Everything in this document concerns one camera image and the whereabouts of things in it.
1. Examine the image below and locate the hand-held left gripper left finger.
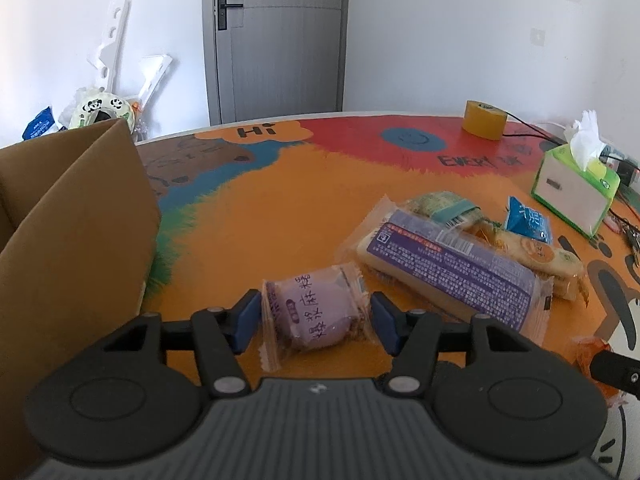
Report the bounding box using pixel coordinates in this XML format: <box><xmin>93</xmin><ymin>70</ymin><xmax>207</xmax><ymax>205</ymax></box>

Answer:
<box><xmin>102</xmin><ymin>289</ymin><xmax>263</xmax><ymax>400</ymax></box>

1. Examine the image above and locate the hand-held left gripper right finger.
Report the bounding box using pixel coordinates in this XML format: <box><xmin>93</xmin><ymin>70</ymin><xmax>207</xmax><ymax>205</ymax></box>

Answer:
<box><xmin>369</xmin><ymin>291</ymin><xmax>541</xmax><ymax>397</ymax></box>

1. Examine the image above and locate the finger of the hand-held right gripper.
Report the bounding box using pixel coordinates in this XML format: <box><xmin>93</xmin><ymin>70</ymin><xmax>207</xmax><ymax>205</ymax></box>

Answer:
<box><xmin>589</xmin><ymin>350</ymin><xmax>640</xmax><ymax>404</ymax></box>

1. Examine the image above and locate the clear orange snack packet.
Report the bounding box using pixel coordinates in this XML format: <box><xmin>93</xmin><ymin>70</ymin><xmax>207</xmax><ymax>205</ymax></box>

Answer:
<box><xmin>570</xmin><ymin>335</ymin><xmax>629</xmax><ymax>407</ymax></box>

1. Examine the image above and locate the round purple mochi packet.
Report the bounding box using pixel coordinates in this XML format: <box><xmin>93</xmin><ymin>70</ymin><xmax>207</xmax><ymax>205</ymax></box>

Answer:
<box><xmin>260</xmin><ymin>262</ymin><xmax>374</xmax><ymax>373</ymax></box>

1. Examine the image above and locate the long purple cake packet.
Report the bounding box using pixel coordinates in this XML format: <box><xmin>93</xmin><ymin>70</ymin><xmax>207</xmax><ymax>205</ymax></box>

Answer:
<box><xmin>345</xmin><ymin>197</ymin><xmax>554</xmax><ymax>336</ymax></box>

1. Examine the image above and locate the teal snack packet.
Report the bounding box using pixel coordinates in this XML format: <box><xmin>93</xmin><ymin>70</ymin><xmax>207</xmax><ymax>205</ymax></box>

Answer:
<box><xmin>400</xmin><ymin>190</ymin><xmax>484</xmax><ymax>231</ymax></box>

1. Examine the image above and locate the orange biscuit packet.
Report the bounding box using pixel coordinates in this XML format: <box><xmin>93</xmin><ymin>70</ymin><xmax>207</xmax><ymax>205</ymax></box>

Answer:
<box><xmin>467</xmin><ymin>222</ymin><xmax>591</xmax><ymax>304</ymax></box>

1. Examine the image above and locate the blue snack packet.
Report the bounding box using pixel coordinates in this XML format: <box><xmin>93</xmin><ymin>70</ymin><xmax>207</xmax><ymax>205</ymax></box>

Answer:
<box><xmin>502</xmin><ymin>196</ymin><xmax>554</xmax><ymax>246</ymax></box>

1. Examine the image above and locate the cardboard box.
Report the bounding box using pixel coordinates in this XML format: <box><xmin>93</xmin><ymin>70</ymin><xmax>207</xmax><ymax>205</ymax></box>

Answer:
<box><xmin>0</xmin><ymin>119</ymin><xmax>162</xmax><ymax>480</ymax></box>

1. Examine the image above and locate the bunch of keys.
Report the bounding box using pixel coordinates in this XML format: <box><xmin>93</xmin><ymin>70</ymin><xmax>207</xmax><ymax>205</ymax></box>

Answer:
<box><xmin>622</xmin><ymin>222</ymin><xmax>640</xmax><ymax>257</ymax></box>

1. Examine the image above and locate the green tissue box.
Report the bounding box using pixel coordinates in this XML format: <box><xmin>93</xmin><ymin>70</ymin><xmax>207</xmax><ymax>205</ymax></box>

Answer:
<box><xmin>531</xmin><ymin>109</ymin><xmax>622</xmax><ymax>239</ymax></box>

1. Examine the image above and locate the white power strip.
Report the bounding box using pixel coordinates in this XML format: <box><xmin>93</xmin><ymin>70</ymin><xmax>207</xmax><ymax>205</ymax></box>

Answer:
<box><xmin>597</xmin><ymin>144</ymin><xmax>640</xmax><ymax>166</ymax></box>

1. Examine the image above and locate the yellow tape roll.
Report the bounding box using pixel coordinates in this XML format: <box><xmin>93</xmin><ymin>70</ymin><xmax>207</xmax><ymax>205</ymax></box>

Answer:
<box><xmin>461</xmin><ymin>100</ymin><xmax>509</xmax><ymax>141</ymax></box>

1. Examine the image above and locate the short white foam board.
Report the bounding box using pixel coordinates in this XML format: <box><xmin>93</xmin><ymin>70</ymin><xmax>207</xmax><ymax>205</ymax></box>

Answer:
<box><xmin>131</xmin><ymin>54</ymin><xmax>174</xmax><ymax>106</ymax></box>

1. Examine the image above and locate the grey door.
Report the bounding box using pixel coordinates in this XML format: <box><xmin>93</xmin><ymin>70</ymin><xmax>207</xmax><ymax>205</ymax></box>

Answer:
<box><xmin>201</xmin><ymin>0</ymin><xmax>351</xmax><ymax>126</ymax></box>

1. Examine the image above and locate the panda print toilet seat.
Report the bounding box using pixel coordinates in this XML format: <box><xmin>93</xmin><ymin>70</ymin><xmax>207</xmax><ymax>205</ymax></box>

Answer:
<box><xmin>67</xmin><ymin>87</ymin><xmax>139</xmax><ymax>134</ymax></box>

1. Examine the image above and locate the blue plastic bag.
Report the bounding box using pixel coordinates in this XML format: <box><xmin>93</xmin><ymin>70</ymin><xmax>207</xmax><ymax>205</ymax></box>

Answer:
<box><xmin>22</xmin><ymin>106</ymin><xmax>55</xmax><ymax>141</ymax></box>

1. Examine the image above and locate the tall white foam board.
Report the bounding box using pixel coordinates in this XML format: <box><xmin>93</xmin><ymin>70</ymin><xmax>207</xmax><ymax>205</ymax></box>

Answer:
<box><xmin>86</xmin><ymin>0</ymin><xmax>132</xmax><ymax>95</ymax></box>

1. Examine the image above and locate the black cable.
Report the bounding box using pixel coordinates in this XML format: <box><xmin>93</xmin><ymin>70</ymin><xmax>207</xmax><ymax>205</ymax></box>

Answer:
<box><xmin>500</xmin><ymin>110</ymin><xmax>640</xmax><ymax>167</ymax></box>

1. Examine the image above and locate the black door handle lock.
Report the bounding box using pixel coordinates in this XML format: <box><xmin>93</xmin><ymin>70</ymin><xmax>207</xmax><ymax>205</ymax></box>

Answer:
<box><xmin>216</xmin><ymin>0</ymin><xmax>245</xmax><ymax>31</ymax></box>

